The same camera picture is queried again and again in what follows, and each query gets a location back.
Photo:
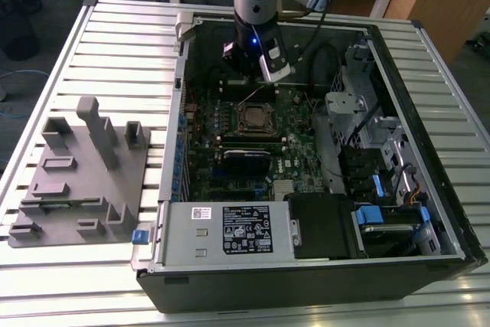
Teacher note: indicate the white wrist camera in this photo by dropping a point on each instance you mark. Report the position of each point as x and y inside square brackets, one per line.
[275, 66]

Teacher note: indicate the silver metal drive cage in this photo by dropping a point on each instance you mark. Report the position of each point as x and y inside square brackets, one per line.
[344, 103]

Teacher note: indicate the silver chipset heatsink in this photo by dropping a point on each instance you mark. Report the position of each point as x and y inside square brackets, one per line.
[283, 186]

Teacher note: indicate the black office chair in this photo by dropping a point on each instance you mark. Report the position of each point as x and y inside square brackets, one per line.
[23, 40]

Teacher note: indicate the silver CPU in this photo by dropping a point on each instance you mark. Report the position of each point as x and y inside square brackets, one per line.
[255, 116]

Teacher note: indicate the grey parts rack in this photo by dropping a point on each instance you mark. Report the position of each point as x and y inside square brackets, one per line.
[76, 174]

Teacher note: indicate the black disk bay bracket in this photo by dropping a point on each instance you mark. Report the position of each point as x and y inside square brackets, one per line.
[360, 166]

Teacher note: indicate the black PC case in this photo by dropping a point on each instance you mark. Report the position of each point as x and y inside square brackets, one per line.
[268, 288]

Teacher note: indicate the black graphics card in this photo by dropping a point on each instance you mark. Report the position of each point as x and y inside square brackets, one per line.
[247, 168]

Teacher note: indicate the grey power supply unit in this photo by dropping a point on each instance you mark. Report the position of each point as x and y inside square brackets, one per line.
[183, 242]

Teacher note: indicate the green motherboard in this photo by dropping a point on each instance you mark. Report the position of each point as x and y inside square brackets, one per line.
[302, 151]

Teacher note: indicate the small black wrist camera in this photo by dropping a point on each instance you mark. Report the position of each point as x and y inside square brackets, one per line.
[229, 51]

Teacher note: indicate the grey case latch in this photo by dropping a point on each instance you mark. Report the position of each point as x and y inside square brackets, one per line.
[184, 24]

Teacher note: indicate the blue release latch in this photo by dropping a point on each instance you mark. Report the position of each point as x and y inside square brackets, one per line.
[140, 237]

